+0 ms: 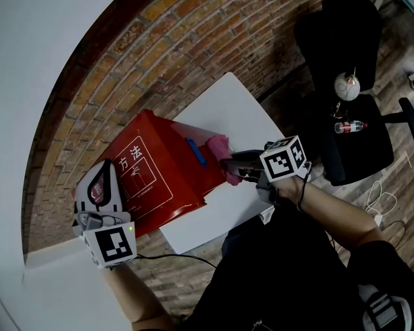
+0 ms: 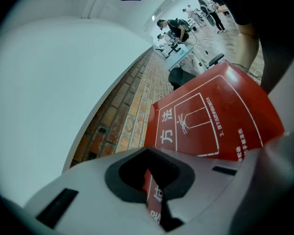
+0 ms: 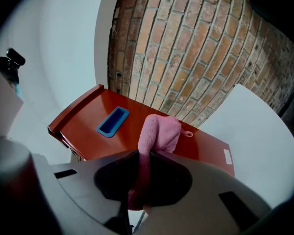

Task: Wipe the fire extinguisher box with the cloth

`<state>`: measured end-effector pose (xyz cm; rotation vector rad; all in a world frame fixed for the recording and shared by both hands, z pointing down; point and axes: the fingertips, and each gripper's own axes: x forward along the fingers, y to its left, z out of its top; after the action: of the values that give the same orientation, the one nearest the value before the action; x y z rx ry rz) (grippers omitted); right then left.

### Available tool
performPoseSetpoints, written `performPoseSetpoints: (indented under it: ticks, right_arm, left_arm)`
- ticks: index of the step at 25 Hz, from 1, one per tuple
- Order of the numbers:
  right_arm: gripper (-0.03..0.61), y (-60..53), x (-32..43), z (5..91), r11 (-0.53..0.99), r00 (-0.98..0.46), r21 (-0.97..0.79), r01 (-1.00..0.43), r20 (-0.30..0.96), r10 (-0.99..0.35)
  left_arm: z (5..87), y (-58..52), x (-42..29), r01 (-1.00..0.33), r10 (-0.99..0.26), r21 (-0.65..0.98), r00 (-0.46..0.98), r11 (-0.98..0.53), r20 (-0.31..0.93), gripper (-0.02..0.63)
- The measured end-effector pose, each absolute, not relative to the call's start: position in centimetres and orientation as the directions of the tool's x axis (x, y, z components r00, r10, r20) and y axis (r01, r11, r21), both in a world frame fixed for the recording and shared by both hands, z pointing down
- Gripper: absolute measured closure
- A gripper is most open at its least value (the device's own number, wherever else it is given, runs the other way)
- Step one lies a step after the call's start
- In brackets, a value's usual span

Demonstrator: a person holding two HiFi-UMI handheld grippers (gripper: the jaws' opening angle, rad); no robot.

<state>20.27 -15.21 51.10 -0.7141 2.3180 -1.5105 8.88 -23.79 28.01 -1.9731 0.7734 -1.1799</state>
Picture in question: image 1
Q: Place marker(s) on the black office chair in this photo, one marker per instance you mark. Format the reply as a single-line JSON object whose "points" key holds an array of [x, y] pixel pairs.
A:
{"points": [[348, 40]]}

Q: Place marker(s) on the white round ornament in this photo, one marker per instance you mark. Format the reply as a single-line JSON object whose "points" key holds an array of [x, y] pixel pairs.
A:
{"points": [[346, 86]]}

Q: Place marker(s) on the silver shirt pendant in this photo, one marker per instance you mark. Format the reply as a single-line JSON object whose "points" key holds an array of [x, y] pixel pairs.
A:
{"points": [[257, 322]]}

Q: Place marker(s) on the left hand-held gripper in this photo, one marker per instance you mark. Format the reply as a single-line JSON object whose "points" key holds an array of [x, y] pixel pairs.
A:
{"points": [[115, 243]]}

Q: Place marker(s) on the gold ornament stand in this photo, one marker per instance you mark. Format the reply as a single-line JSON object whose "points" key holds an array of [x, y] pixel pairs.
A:
{"points": [[337, 110]]}

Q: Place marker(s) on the plastic bottle with red label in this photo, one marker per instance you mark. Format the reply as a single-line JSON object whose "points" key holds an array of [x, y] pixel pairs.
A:
{"points": [[348, 127]]}

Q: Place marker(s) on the person's dark shirt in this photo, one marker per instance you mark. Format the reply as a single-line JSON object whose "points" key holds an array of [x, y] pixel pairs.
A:
{"points": [[279, 281]]}

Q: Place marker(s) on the red fire extinguisher box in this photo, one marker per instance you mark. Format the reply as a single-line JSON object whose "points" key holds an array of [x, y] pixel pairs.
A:
{"points": [[179, 171]]}

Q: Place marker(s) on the person's left forearm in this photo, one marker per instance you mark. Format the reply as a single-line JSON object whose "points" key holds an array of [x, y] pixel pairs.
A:
{"points": [[134, 298]]}

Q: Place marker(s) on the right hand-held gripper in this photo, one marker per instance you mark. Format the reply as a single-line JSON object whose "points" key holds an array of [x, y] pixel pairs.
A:
{"points": [[279, 160]]}

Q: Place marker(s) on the person's right hand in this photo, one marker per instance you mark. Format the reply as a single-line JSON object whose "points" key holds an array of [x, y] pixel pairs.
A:
{"points": [[290, 190]]}

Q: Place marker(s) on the person's grey white shoe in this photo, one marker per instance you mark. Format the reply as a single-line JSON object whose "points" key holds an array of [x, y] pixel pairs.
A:
{"points": [[383, 310]]}

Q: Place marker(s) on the pink cloth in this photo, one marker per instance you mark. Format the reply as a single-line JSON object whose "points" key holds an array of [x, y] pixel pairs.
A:
{"points": [[217, 147]]}

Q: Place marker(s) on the person's right forearm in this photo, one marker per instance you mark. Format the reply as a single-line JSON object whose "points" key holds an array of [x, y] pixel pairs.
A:
{"points": [[338, 216]]}

